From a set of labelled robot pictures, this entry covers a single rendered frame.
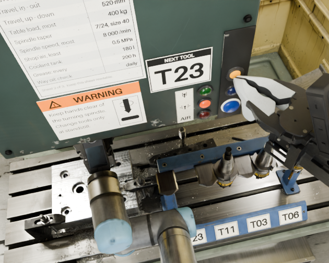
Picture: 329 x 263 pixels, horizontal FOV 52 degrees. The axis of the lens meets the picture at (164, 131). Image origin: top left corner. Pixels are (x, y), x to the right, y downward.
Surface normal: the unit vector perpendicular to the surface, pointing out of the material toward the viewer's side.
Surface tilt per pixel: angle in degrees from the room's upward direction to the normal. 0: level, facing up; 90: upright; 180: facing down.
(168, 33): 90
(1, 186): 24
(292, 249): 7
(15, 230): 0
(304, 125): 0
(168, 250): 38
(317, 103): 90
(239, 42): 90
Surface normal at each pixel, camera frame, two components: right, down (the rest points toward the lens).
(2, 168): 0.33, -0.60
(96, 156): 0.18, 0.40
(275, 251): 0.04, -0.58
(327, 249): -0.47, -0.43
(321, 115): -0.75, 0.58
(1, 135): 0.20, 0.80
